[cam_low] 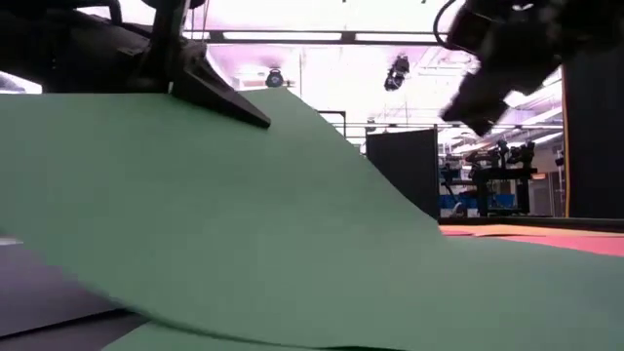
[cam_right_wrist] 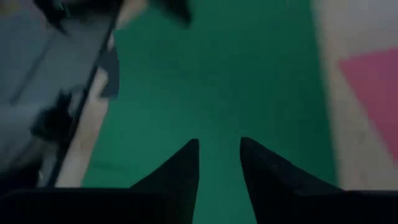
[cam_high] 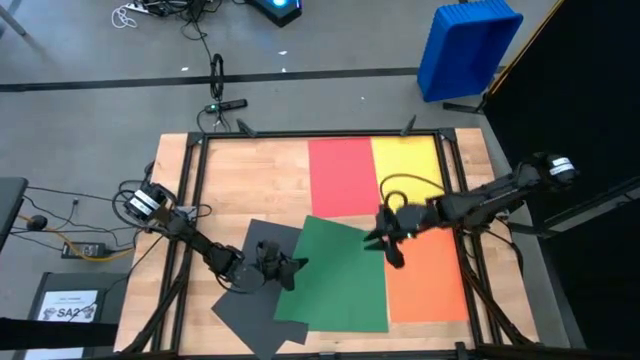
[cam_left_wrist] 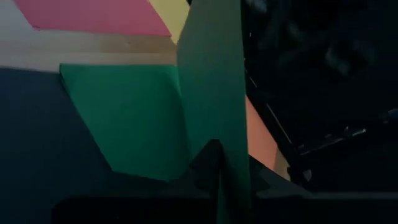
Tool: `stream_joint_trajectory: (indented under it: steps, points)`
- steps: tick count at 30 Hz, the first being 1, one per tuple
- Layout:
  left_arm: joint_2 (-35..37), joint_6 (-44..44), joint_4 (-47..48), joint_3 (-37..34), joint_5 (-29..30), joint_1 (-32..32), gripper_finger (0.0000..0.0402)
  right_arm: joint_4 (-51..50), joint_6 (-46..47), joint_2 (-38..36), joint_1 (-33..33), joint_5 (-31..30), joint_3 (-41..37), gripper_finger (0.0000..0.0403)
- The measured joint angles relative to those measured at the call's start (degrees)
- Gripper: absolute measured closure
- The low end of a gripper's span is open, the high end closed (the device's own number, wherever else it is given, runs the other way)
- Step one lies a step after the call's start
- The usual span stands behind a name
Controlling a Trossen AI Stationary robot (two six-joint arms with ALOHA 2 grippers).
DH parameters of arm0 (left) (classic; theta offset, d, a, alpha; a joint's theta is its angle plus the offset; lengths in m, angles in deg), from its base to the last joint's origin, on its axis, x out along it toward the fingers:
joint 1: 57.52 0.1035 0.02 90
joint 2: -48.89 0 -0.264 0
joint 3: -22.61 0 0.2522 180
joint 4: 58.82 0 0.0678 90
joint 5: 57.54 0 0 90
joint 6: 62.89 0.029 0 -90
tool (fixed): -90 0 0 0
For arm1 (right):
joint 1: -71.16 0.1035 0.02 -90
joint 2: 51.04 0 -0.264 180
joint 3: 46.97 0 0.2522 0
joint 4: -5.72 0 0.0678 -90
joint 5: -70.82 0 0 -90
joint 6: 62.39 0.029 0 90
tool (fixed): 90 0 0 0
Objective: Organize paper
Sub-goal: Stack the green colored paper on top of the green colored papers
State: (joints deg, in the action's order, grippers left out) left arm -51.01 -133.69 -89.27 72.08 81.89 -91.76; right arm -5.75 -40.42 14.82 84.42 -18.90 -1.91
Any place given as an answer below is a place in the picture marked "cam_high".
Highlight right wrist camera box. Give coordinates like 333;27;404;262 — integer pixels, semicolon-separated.
383;243;407;270

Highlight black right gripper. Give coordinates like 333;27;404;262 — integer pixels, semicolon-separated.
362;203;432;252

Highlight black USB hub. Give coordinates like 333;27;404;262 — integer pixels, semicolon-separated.
203;98;249;115

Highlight yellow paper sheet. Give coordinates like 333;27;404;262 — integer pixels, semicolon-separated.
370;135;447;214

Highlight black computer with lights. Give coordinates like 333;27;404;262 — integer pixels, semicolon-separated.
246;0;304;28

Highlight black partition panel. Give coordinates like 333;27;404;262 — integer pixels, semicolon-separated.
481;0;640;360

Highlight black furniture corner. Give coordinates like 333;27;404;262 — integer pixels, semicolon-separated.
0;175;30;254

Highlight green paper sheet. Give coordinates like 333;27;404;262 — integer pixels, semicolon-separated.
273;214;387;326
307;234;390;334

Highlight black case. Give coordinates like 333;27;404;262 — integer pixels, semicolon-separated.
23;271;130;360

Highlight white cable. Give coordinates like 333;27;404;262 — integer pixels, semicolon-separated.
110;3;140;30

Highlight red paper sheet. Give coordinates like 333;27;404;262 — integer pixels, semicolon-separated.
307;137;382;219

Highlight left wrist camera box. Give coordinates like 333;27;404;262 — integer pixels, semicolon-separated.
278;271;299;293

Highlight orange paper sheet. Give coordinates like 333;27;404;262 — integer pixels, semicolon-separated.
383;227;471;325

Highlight yellow floor cable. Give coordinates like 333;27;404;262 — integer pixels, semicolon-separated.
17;213;137;265

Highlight grey metal leg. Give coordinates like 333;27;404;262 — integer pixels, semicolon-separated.
0;0;54;59

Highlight coiled black cable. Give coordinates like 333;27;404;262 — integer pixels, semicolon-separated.
209;52;226;103

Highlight black floor cable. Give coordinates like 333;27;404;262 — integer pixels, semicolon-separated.
19;159;169;301

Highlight black aluminium table frame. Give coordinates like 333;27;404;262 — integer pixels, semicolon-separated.
113;128;544;360

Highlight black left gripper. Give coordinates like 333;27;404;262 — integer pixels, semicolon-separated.
254;238;310;282

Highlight tangled black cables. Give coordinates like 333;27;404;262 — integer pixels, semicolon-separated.
142;0;236;66

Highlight white SA2 label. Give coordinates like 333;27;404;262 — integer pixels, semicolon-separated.
35;289;100;324

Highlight blue plastic bin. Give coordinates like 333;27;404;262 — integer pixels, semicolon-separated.
416;0;525;104

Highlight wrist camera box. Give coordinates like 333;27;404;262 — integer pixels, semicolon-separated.
278;271;299;293
383;243;407;270

